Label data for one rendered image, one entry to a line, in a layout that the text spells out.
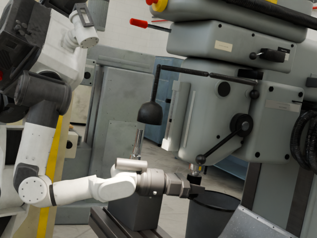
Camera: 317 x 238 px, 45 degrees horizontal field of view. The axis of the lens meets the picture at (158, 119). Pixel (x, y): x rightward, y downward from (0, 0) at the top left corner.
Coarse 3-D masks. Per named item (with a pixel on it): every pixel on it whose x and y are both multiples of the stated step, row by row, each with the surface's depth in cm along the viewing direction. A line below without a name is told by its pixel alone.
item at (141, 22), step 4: (132, 20) 114; (136, 20) 115; (140, 20) 115; (144, 20) 117; (132, 24) 115; (136, 24) 115; (140, 24) 115; (144, 24) 116; (148, 24) 117; (144, 28) 117; (152, 28) 119; (156, 28) 119; (160, 28) 119; (164, 28) 120; (168, 28) 121; (168, 32) 121
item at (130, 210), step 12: (108, 204) 167; (120, 204) 160; (132, 204) 153; (144, 204) 152; (156, 204) 155; (120, 216) 159; (132, 216) 152; (144, 216) 153; (156, 216) 156; (132, 228) 151; (144, 228) 154; (156, 228) 158
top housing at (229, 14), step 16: (176, 0) 101; (192, 0) 99; (208, 0) 99; (272, 0) 109; (288, 0) 112; (304, 0) 115; (160, 16) 115; (176, 16) 110; (192, 16) 105; (208, 16) 102; (224, 16) 103; (240, 16) 105; (256, 16) 108; (272, 32) 113; (288, 32) 115; (304, 32) 118
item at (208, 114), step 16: (192, 64) 115; (208, 64) 110; (224, 64) 110; (192, 80) 114; (208, 80) 110; (224, 80) 110; (192, 96) 113; (208, 96) 110; (224, 96) 111; (240, 96) 114; (192, 112) 113; (208, 112) 111; (224, 112) 113; (240, 112) 115; (192, 128) 113; (208, 128) 111; (224, 128) 114; (192, 144) 113; (208, 144) 112; (224, 144) 115; (240, 144) 118; (192, 160) 115; (208, 160) 116
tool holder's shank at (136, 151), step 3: (138, 129) 162; (141, 129) 163; (138, 132) 162; (141, 132) 162; (138, 135) 162; (141, 135) 163; (138, 138) 162; (141, 138) 163; (135, 141) 163; (138, 141) 162; (135, 144) 163; (138, 144) 163; (135, 147) 163; (138, 147) 163; (135, 150) 163; (138, 150) 163; (135, 153) 163; (138, 153) 164
